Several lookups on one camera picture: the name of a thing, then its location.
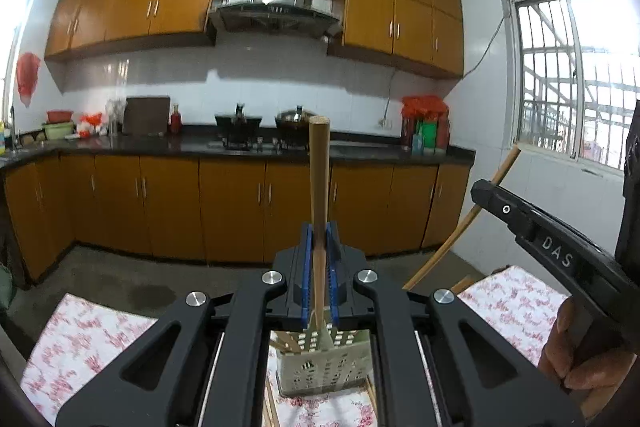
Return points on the green perforated chopstick holder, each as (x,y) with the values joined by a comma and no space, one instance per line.
(320,372)

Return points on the row of sauce bottles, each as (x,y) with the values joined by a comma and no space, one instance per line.
(425,134)

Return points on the small window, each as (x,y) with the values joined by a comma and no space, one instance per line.
(15,37)

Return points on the yellow detergent bottle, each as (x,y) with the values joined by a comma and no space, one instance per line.
(2,137)

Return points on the red basin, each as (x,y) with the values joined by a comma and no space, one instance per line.
(60,116)

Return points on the dark wooden cutting board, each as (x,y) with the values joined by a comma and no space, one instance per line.
(146,116)

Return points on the wooden wall cabinets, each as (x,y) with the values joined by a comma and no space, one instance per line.
(150,2)

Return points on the gas stove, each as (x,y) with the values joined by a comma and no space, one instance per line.
(250,144)

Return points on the large barred window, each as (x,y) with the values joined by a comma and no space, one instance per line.
(560,82)

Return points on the wooden base cabinets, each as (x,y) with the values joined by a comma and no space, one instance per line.
(175,207)

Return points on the red plastic bag over bottles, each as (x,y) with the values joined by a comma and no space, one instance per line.
(424,106)

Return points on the pot with metal lid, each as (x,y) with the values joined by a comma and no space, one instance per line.
(295,119)

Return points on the red and white plastic bag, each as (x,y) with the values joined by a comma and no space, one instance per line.
(90,124)

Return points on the green basin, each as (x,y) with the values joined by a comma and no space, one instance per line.
(58,131)

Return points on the person's right hand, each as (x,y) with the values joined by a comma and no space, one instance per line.
(565,357)

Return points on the clear plastic jar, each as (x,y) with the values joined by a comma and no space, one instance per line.
(113,119)

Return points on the pink floral tablecloth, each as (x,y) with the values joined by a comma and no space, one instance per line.
(90,342)

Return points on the black kitchen countertop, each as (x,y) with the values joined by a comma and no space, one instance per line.
(150,144)

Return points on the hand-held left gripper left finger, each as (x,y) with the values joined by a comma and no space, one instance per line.
(307,287)

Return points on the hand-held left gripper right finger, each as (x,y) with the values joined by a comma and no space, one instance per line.
(334,297)

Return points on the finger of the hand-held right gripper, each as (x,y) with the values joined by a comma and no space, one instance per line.
(505,209)

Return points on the red bottle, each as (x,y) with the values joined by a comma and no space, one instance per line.
(176,122)

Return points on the wall outlet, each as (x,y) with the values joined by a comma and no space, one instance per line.
(383,123)

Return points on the black wok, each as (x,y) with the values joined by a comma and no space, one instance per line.
(239,124)

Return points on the red bag on wall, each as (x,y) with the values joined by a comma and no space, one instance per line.
(28,77)

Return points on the metal faucet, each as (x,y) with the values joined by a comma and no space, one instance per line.
(14,127)

